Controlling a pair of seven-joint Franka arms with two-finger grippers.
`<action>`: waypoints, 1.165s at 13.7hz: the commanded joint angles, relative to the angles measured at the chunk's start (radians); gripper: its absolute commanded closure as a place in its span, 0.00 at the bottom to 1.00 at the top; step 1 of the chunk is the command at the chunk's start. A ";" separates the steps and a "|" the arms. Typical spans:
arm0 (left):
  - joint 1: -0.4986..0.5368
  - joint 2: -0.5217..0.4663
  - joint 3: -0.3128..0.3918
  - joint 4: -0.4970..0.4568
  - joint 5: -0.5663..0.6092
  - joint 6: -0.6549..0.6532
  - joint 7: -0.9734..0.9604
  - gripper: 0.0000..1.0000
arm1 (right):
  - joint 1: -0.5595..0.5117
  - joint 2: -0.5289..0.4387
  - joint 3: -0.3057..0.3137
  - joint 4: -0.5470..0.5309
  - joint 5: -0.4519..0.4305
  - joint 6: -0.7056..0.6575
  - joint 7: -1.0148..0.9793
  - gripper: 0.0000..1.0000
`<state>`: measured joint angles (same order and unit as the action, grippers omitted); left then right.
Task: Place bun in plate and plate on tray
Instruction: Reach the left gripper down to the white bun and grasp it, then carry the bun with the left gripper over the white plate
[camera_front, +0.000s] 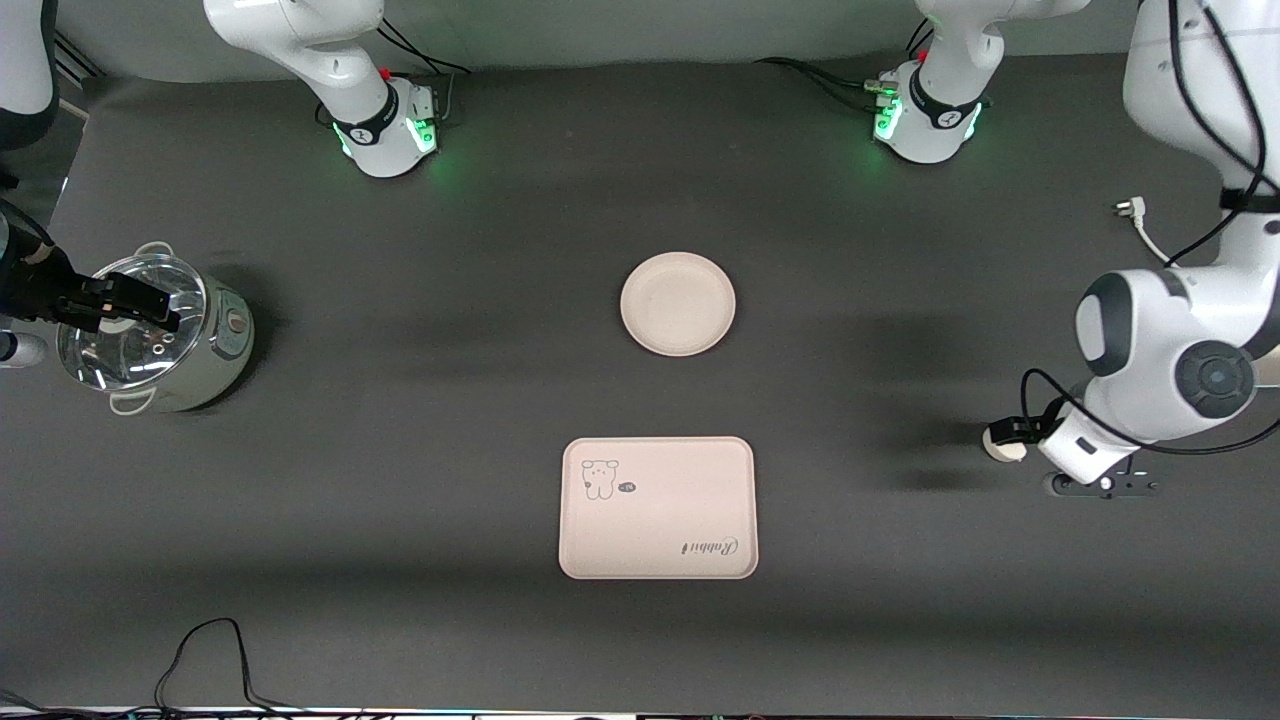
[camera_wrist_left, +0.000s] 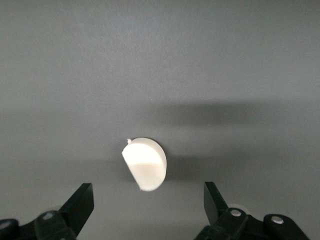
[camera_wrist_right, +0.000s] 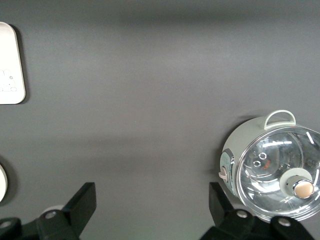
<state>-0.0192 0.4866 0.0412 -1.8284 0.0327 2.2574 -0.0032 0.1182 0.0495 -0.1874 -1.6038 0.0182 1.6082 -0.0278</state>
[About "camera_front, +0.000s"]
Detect glass pot lid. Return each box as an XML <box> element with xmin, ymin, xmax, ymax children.
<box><xmin>57</xmin><ymin>253</ymin><xmax>209</xmax><ymax>393</ymax></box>

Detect silver pot with glass lid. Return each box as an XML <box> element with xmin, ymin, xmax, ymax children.
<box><xmin>57</xmin><ymin>242</ymin><xmax>256</xmax><ymax>416</ymax></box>

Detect cream rectangular printed tray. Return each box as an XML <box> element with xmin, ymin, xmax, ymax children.
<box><xmin>558</xmin><ymin>436</ymin><xmax>759</xmax><ymax>581</ymax></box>

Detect black left arm base cables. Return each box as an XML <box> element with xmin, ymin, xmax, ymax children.
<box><xmin>755</xmin><ymin>20</ymin><xmax>936</xmax><ymax>113</ymax></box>

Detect small white bun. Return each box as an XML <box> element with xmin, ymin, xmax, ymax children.
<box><xmin>984</xmin><ymin>420</ymin><xmax>1029</xmax><ymax>463</ymax></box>

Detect black arm base cables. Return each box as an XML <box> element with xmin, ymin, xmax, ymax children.
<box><xmin>375</xmin><ymin>18</ymin><xmax>473</xmax><ymax>123</ymax></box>
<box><xmin>755</xmin><ymin>20</ymin><xmax>936</xmax><ymax>113</ymax></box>

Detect aluminium frame rail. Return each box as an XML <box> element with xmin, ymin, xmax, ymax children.
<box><xmin>55</xmin><ymin>33</ymin><xmax>104</xmax><ymax>89</ymax></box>

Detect thin black loose cable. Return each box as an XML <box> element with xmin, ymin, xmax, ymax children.
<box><xmin>0</xmin><ymin>618</ymin><xmax>301</xmax><ymax>717</ymax></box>

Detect white toaster plug cable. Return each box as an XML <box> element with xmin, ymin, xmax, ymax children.
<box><xmin>1113</xmin><ymin>198</ymin><xmax>1216</xmax><ymax>271</ymax></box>

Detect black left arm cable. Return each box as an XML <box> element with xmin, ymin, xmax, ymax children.
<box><xmin>1020</xmin><ymin>0</ymin><xmax>1280</xmax><ymax>457</ymax></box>

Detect black right arm base cables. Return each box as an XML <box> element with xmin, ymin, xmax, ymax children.
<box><xmin>375</xmin><ymin>18</ymin><xmax>473</xmax><ymax>123</ymax></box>

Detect round cream plate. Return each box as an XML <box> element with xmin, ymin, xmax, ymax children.
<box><xmin>620</xmin><ymin>251</ymin><xmax>737</xmax><ymax>358</ymax></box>

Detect dark grey table mat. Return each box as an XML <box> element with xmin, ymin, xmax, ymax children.
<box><xmin>0</xmin><ymin>45</ymin><xmax>1280</xmax><ymax>713</ymax></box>

